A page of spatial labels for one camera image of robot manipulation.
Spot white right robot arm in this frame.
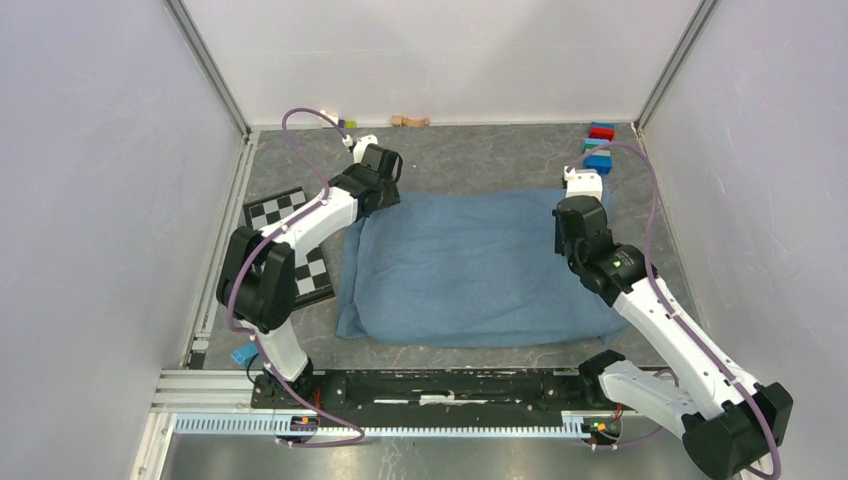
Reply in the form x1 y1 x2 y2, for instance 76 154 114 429
553 195 793 479

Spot light blue toothed strip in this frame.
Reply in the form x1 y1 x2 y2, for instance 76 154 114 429
174 413 587 439

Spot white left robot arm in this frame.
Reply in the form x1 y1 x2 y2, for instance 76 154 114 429
216 142 403 408

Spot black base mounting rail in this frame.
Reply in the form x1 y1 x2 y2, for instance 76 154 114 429
250 368 628 429

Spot black white checkerboard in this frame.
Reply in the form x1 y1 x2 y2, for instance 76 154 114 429
242 186 337 311

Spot blue fabric pillowcase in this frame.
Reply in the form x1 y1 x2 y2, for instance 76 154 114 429
336 189 628 348

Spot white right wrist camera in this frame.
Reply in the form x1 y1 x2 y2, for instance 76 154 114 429
563 167 603 201

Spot red and blue block stack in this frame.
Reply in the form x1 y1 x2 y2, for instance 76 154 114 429
588 121 616 141

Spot small light blue block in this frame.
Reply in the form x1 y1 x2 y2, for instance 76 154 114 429
230 342 259 368

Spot blue green white block stack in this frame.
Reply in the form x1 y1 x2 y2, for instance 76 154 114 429
583 138 612 175

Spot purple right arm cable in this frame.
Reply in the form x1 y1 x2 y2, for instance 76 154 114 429
563 140 783 480

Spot small wooden toy piece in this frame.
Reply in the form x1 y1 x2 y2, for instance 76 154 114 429
390 115 430 128

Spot small white coloured toy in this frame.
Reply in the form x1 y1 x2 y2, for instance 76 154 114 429
320 109 358 129

